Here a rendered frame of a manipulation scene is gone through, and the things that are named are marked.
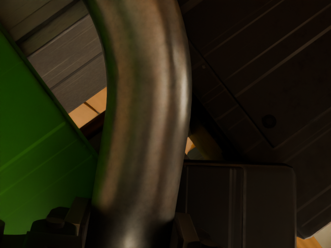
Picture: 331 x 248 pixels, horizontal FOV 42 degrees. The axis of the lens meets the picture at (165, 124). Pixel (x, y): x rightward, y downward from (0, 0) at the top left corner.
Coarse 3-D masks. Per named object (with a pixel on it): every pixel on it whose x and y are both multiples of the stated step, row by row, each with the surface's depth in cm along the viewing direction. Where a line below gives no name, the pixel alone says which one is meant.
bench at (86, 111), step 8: (104, 88) 94; (96, 96) 95; (104, 96) 98; (88, 104) 100; (96, 104) 99; (104, 104) 103; (72, 112) 94; (80, 112) 97; (88, 112) 100; (96, 112) 105; (80, 120) 102; (88, 120) 105
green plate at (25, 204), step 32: (0, 32) 17; (0, 64) 17; (0, 96) 17; (32, 96) 17; (0, 128) 17; (32, 128) 17; (64, 128) 17; (0, 160) 17; (32, 160) 17; (64, 160) 17; (96, 160) 17; (0, 192) 17; (32, 192) 17; (64, 192) 17
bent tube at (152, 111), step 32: (96, 0) 14; (128, 0) 14; (160, 0) 14; (128, 32) 14; (160, 32) 14; (128, 64) 14; (160, 64) 14; (128, 96) 14; (160, 96) 14; (128, 128) 14; (160, 128) 14; (128, 160) 14; (160, 160) 14; (96, 192) 15; (128, 192) 14; (160, 192) 14; (96, 224) 14; (128, 224) 14; (160, 224) 14
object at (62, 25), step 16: (0, 0) 19; (16, 0) 19; (32, 0) 19; (48, 0) 19; (64, 0) 18; (80, 0) 19; (0, 16) 19; (16, 16) 19; (32, 16) 18; (48, 16) 18; (64, 16) 19; (80, 16) 19; (16, 32) 18; (32, 32) 19; (48, 32) 19; (64, 32) 19; (32, 48) 19
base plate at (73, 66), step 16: (80, 32) 62; (96, 32) 65; (48, 48) 60; (64, 48) 63; (80, 48) 66; (96, 48) 70; (32, 64) 61; (48, 64) 64; (64, 64) 67; (80, 64) 71; (96, 64) 75; (48, 80) 69; (64, 80) 72; (80, 80) 76; (96, 80) 81; (64, 96) 78; (80, 96) 83
